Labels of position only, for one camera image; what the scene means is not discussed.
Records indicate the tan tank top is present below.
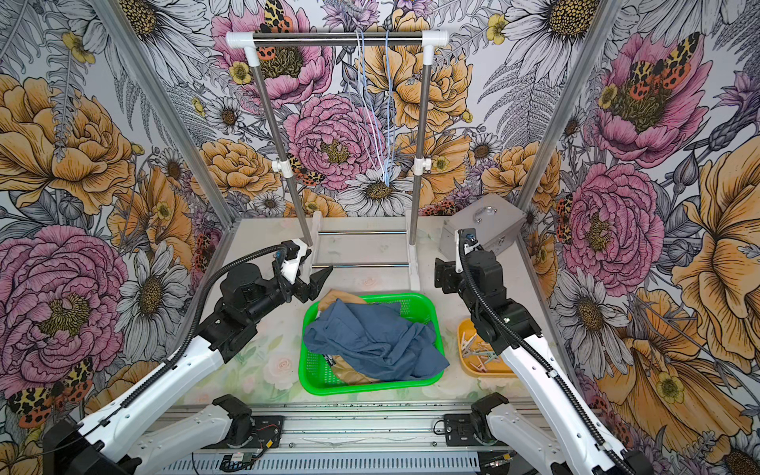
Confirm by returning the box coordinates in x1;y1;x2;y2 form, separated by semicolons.
318;289;366;312

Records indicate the light blue t-shirt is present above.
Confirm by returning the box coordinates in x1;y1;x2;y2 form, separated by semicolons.
304;301;449;385

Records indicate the pink clothespin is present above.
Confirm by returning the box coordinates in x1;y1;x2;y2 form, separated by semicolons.
475;357;492;371

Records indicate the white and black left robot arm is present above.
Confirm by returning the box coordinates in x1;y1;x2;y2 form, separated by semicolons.
42;239;334;474

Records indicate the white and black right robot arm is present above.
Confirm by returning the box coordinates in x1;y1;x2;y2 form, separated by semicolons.
435;229;654;474

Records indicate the silver metal case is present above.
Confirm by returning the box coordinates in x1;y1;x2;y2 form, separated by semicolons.
439;194;526;260

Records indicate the yellow plastic tray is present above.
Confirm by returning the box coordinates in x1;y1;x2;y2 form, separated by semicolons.
457;320;515;378

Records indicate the metal clothes rack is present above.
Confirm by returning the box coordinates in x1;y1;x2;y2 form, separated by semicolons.
223;27;449;291

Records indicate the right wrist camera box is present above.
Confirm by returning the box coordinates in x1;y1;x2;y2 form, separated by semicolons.
455;228;479;273

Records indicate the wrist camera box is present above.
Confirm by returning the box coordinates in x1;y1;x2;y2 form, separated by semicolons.
274;239;311;285
455;228;479;273

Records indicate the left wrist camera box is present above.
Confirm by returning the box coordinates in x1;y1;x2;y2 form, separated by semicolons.
274;239;311;285

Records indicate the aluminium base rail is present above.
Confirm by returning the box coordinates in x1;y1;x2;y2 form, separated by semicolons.
147;403;601;475

